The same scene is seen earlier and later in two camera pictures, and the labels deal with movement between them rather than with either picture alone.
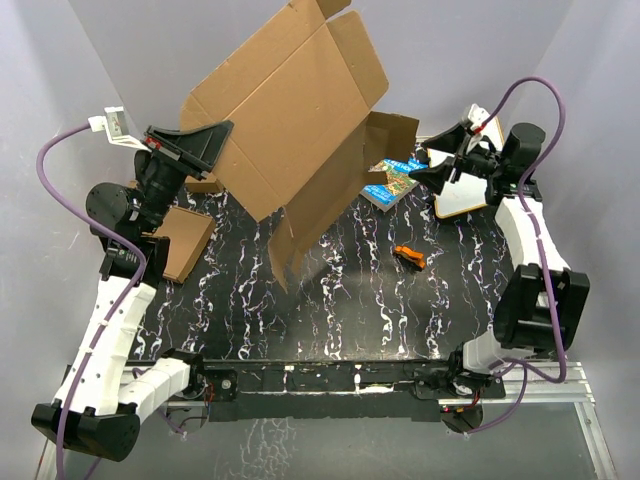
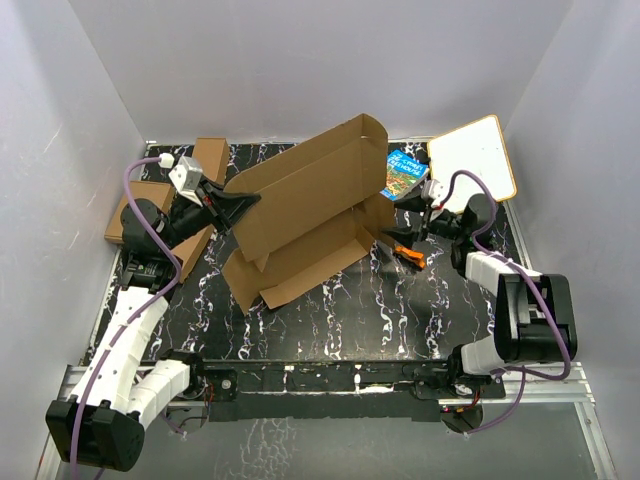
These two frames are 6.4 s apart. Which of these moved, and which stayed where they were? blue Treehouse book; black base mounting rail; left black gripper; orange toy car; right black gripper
Moved: left black gripper; right black gripper
Stayed: blue Treehouse book; orange toy car; black base mounting rail
